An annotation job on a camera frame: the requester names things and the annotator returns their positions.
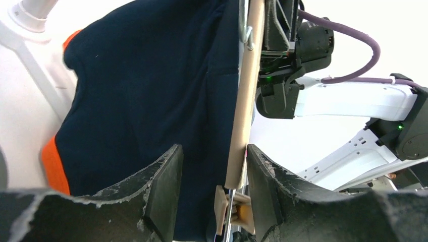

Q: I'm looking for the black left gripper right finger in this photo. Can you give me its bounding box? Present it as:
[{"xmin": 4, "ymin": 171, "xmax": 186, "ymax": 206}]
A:
[{"xmin": 247, "ymin": 144, "xmax": 427, "ymax": 241}]

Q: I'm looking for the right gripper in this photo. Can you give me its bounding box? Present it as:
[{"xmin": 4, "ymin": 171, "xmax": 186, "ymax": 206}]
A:
[{"xmin": 260, "ymin": 1, "xmax": 334, "ymax": 79}]

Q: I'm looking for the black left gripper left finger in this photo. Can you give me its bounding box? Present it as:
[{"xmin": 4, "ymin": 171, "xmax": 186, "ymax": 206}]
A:
[{"xmin": 1, "ymin": 145, "xmax": 183, "ymax": 241}]

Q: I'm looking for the wooden clip hanger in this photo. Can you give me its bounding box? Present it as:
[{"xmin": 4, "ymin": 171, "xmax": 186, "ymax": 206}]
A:
[{"xmin": 220, "ymin": 1, "xmax": 265, "ymax": 241}]

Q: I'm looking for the navy orange underwear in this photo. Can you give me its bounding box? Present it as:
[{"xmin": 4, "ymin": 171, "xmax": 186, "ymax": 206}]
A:
[{"xmin": 42, "ymin": 1, "xmax": 239, "ymax": 241}]

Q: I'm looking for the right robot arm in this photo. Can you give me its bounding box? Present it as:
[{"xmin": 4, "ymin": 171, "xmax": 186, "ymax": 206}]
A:
[{"xmin": 251, "ymin": 1, "xmax": 427, "ymax": 241}]

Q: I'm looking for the white right pole base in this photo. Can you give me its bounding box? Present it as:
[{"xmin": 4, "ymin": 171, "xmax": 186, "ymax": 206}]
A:
[{"xmin": 1, "ymin": 17, "xmax": 77, "ymax": 120}]

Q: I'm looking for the right metal rack pole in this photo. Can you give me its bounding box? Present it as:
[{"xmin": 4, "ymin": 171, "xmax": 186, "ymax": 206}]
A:
[{"xmin": 8, "ymin": 0, "xmax": 58, "ymax": 33}]

